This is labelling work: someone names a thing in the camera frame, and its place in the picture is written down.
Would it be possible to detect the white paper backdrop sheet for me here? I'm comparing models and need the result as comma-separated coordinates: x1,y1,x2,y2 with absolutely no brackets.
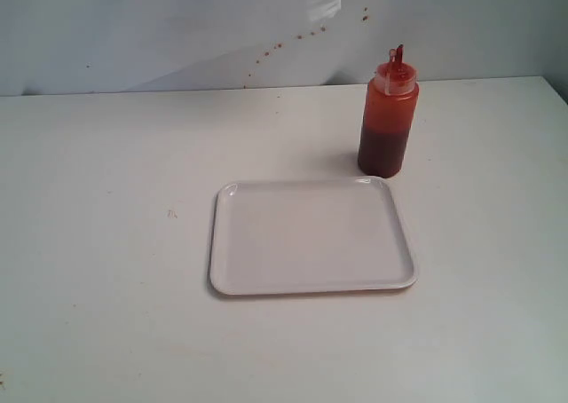
1,0,341,96

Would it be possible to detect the red sauce squeeze bottle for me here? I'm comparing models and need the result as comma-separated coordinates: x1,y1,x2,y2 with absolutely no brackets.
358,44,419,178

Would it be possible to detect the white rectangular tray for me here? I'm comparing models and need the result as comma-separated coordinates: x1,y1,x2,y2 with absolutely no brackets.
209,177,417,297

